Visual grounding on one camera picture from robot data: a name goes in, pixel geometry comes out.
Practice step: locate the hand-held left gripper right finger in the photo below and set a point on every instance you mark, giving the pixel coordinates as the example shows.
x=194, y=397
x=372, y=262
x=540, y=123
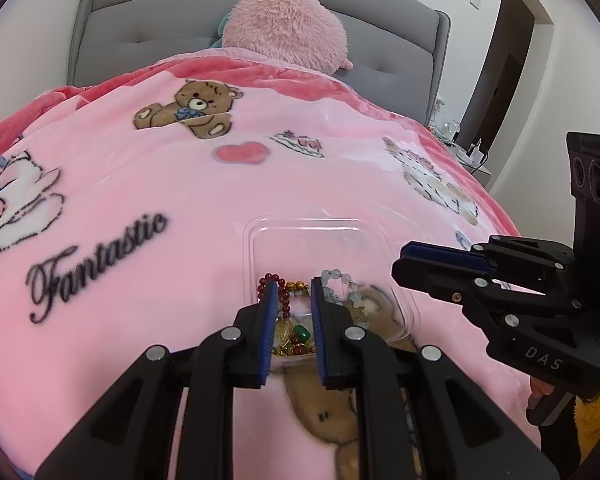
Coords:
x=319, y=332

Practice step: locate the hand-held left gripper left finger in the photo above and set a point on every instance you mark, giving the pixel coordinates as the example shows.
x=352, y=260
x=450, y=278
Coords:
x=267, y=332

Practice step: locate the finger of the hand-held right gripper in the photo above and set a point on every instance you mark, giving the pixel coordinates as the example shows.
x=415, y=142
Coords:
x=445, y=251
x=430, y=277

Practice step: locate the clear plastic container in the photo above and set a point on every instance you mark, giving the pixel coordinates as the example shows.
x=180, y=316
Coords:
x=330, y=240

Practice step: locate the person's right hand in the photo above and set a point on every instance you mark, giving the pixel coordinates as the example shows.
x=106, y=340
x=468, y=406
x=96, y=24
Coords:
x=540, y=388

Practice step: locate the bedside table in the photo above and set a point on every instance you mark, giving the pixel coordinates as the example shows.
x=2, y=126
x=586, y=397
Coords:
x=470, y=160

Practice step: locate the dark door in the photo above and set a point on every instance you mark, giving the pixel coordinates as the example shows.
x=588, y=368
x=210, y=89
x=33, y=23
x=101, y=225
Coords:
x=500, y=70

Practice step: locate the pink printed blanket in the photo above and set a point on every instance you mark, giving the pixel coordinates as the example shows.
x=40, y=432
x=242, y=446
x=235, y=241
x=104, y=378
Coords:
x=130, y=185

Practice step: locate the pink fluffy plush pillow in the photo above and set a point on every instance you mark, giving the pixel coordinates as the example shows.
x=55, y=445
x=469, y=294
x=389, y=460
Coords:
x=285, y=20

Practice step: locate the grey padded bed headboard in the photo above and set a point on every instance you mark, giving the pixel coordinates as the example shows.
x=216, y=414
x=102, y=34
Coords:
x=155, y=5

